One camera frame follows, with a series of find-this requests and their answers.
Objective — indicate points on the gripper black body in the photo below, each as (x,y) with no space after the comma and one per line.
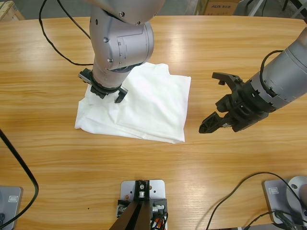
(103,92)
(247,103)

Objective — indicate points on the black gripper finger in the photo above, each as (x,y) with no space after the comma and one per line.
(212,123)
(121,95)
(247,123)

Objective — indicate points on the white t-shirt with black logo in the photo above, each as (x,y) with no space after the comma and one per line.
(148,107)

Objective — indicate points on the AUX cardboard box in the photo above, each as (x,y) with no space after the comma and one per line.
(220,9)

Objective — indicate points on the patterned cardboard box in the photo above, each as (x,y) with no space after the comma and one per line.
(200,8)

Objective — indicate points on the wooden crate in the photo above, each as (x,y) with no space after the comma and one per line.
(9,12)

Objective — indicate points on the wrist black camera bracket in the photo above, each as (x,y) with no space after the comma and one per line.
(227,77)
(85,76)

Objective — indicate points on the arm grey base plate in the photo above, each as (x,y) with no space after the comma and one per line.
(9,203)
(273,201)

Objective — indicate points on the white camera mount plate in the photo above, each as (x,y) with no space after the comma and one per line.
(158,189)

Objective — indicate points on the black corner bracket with bolt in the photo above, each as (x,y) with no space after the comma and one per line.
(163,204)
(121,209)

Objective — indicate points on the grey metal frame leg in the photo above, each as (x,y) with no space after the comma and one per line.
(257,7)

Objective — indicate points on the black metal frame leg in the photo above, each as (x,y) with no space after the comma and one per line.
(298,10)

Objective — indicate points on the dark camera post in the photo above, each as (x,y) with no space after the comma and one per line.
(139,215)

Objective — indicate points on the black plug at base plate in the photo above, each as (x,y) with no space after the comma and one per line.
(2,218)

